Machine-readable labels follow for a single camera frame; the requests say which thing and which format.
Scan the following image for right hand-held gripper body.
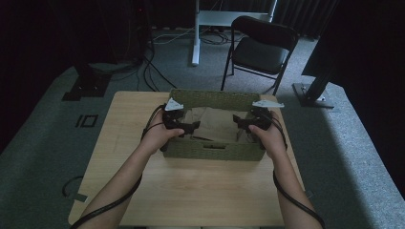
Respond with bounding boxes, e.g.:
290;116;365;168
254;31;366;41
245;99;286;132

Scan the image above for black stand with flat base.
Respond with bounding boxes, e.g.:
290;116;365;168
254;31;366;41
291;0;340;110

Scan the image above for white metal desk frame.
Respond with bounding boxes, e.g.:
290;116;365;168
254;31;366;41
191;0;279;68

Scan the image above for person's right hand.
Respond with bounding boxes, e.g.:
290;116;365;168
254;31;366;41
247;110;288;160

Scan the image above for green woven basket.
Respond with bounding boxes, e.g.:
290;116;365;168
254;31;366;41
160;88;267;162

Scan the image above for beige cloth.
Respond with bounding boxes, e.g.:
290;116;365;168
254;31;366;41
183;106;256;144

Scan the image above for black stand with square base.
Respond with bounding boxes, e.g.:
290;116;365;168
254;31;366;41
61;61;113;102

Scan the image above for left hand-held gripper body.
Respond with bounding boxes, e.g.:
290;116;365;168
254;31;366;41
161;97;193;135

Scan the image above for person's left hand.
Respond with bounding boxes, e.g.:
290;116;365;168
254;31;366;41
139;110;186;156

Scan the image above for black floor cables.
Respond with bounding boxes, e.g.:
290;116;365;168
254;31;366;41
109;27;231;94

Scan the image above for black folding chair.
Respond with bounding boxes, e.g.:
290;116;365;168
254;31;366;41
220;15;301;96

